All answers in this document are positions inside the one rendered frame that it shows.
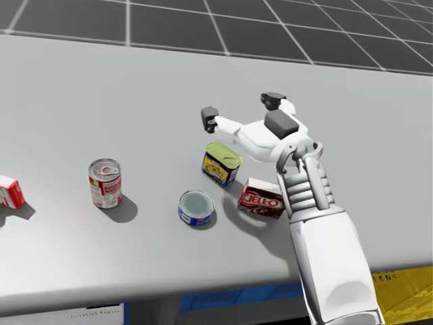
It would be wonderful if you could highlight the blue box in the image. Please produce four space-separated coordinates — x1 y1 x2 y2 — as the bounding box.
178 281 305 312

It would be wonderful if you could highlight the red and white carton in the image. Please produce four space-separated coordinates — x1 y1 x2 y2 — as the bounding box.
0 175 26 209

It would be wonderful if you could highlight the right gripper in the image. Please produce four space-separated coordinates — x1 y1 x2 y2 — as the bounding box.
200 91 314 163

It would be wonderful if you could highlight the blue flat can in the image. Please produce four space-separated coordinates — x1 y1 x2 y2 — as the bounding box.
177 190 216 227

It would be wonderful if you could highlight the green and blue rectangular can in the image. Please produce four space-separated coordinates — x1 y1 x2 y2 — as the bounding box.
202 141 244 188

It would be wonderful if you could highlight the yellow box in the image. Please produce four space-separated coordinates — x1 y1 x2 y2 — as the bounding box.
370 265 433 325

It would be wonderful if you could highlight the white box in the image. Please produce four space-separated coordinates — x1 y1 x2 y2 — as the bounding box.
0 303 125 325

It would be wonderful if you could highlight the red and white can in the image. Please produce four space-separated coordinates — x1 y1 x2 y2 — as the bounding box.
88 158 123 209

